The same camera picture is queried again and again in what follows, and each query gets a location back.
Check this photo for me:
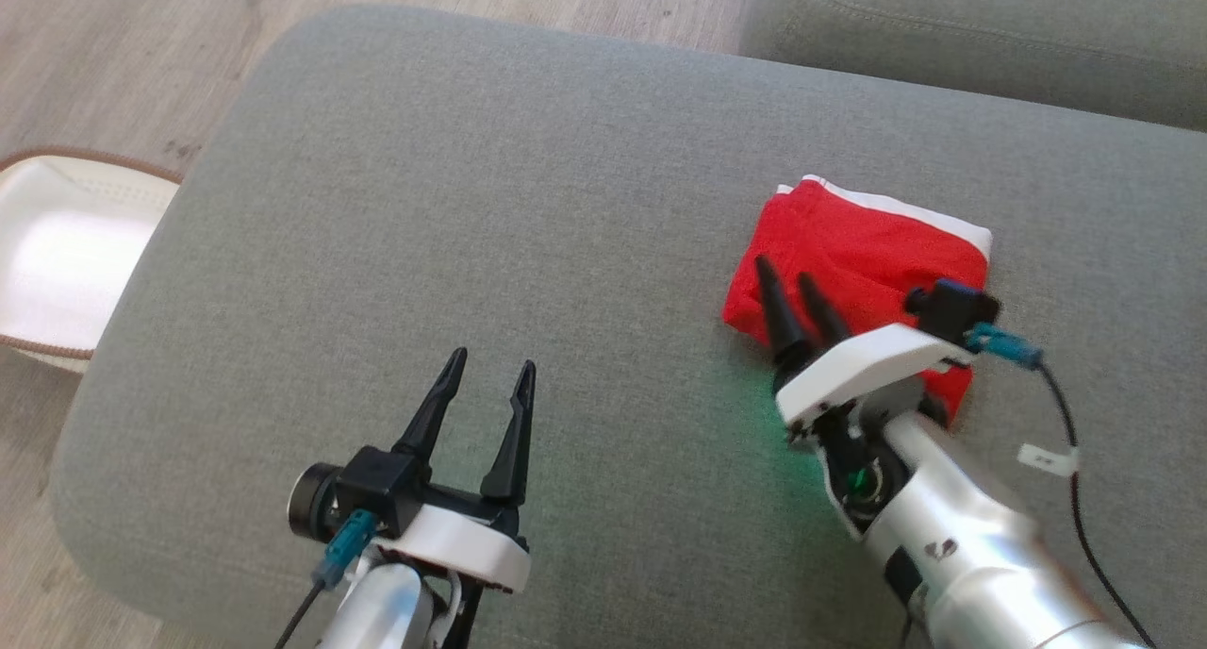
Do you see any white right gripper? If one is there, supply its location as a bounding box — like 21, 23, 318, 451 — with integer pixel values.
754, 255, 977, 539

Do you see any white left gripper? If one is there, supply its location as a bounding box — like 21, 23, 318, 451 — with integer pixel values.
371, 347, 537, 649

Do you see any red white number jersey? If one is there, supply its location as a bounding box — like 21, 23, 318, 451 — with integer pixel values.
721, 174, 994, 430

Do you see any grey sofa seat cushion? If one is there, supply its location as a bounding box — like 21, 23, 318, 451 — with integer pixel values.
740, 0, 1207, 133

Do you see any white laundry basket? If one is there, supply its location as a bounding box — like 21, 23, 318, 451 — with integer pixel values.
0, 146, 185, 374

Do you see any right camera cable teal plug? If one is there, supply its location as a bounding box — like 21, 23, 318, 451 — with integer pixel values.
964, 321, 1161, 649

